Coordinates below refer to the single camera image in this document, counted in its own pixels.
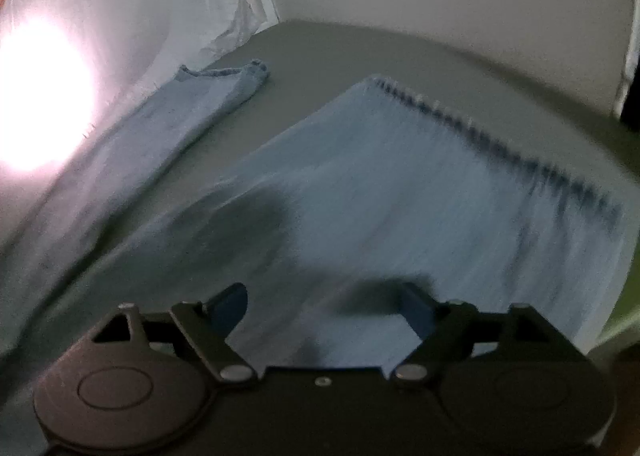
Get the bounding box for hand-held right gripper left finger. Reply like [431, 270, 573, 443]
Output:
[91, 282, 259, 381]

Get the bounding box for white carrot print curtain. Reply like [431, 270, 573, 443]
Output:
[0, 0, 281, 267]

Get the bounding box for light blue jeans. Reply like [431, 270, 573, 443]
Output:
[0, 59, 629, 370]

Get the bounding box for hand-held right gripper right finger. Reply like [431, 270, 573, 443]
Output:
[391, 282, 551, 381]

